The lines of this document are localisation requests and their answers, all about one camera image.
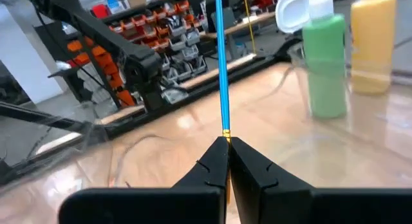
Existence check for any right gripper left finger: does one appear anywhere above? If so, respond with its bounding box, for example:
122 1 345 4
58 136 230 224

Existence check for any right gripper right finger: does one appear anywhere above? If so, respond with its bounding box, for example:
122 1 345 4
229 136 412 224

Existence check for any blue paintbrush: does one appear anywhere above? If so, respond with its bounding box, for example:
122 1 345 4
214 0 232 205

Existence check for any green paint bottle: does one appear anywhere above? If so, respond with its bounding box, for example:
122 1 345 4
301 0 348 119

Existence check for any yellow paint bottle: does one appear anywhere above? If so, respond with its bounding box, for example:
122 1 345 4
350 0 398 95

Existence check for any clear plastic bin left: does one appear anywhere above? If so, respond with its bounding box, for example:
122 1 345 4
0 37 305 186

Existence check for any shelf with orange bins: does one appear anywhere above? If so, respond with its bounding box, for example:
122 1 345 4
66 0 210 109

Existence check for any wooden desk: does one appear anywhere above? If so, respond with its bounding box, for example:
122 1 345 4
199 11 281 59

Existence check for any white trash can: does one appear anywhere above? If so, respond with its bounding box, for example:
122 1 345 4
274 0 319 35

